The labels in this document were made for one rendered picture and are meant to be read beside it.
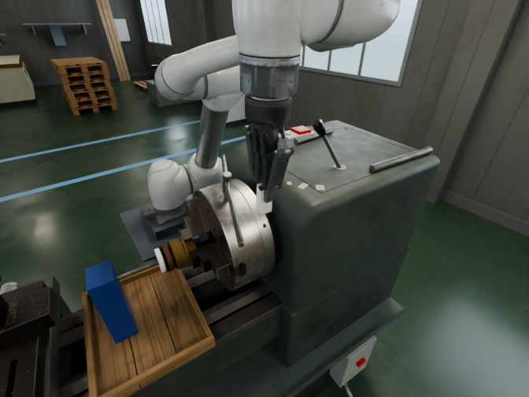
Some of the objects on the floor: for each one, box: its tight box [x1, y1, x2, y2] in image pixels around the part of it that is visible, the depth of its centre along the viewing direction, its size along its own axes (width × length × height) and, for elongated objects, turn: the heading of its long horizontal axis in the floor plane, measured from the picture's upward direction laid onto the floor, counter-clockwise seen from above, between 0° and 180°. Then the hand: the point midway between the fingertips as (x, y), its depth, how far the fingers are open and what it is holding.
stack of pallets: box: [50, 57, 118, 116], centre depth 594 cm, size 130×90×93 cm
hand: (264, 198), depth 55 cm, fingers closed
